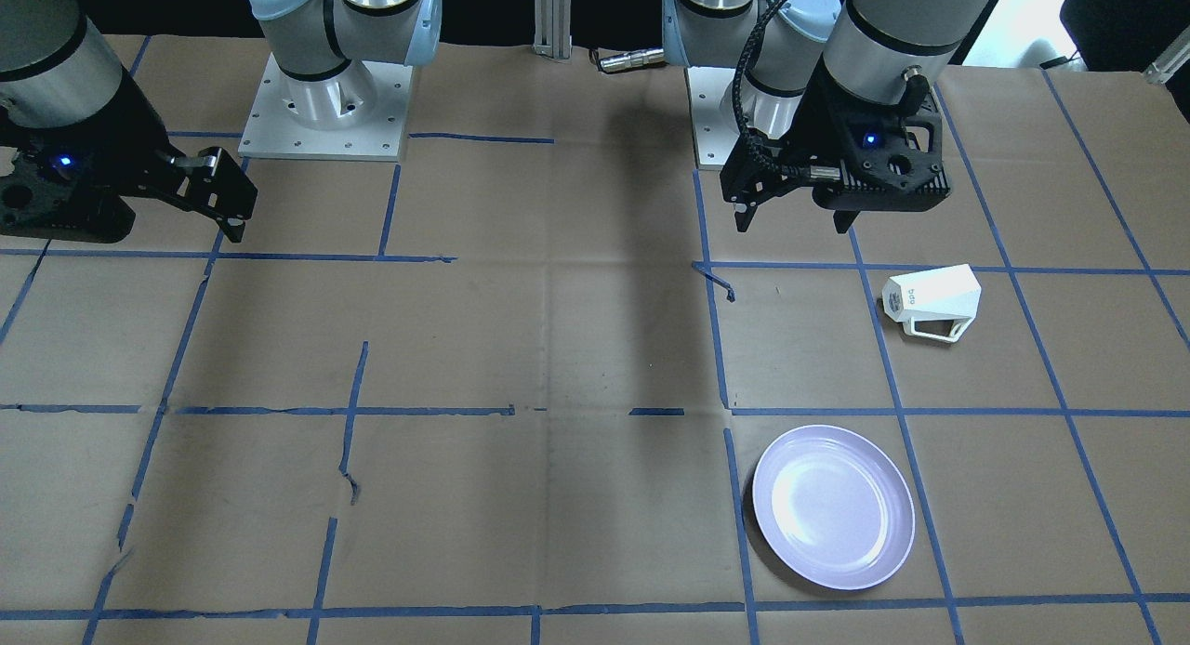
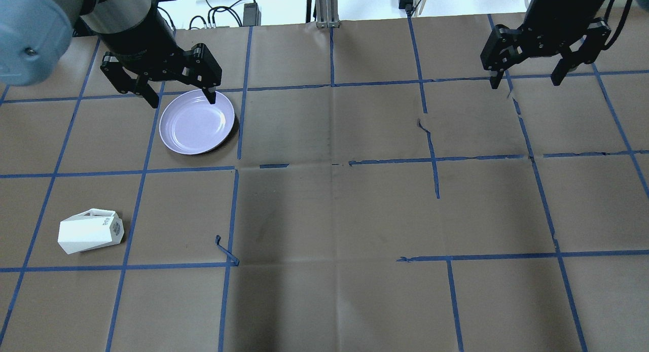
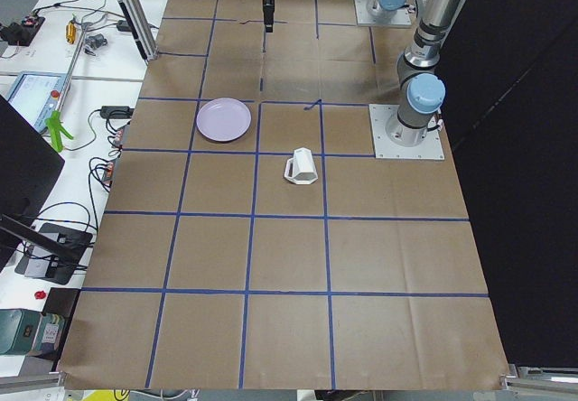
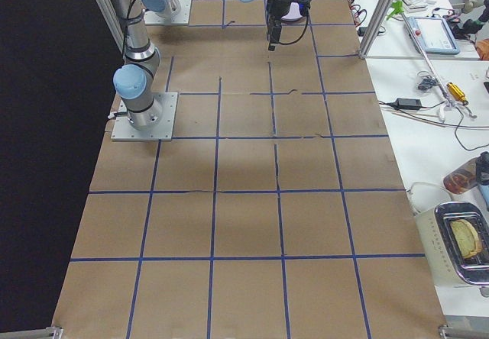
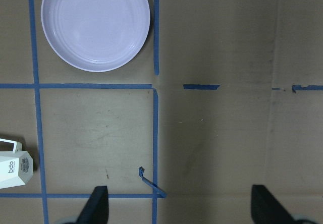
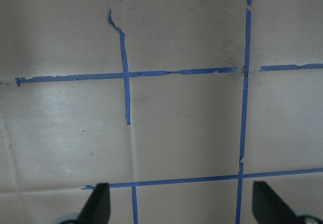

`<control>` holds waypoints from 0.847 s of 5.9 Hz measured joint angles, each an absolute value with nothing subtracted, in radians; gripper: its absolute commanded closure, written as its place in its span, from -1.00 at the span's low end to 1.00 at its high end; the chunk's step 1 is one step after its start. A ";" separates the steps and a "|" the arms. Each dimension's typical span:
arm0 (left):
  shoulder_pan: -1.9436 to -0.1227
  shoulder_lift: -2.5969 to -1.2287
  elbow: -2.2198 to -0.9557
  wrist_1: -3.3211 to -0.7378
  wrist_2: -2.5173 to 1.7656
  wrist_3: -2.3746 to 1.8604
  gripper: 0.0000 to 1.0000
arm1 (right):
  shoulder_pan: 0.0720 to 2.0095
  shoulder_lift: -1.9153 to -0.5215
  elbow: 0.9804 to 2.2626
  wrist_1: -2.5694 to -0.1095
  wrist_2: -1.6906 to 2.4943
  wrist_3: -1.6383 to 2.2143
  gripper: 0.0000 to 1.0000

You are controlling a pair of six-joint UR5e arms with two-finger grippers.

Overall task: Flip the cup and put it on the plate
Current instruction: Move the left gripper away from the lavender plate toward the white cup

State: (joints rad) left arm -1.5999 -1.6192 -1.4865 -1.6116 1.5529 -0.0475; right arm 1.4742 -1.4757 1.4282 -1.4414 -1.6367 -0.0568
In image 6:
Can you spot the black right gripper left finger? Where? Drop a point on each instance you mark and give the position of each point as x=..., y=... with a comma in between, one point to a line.
x=97, y=209

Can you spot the brown paper table cover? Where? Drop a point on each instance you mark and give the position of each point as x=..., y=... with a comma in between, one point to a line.
x=180, y=105

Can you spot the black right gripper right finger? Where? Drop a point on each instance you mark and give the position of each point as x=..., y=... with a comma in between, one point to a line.
x=269, y=208

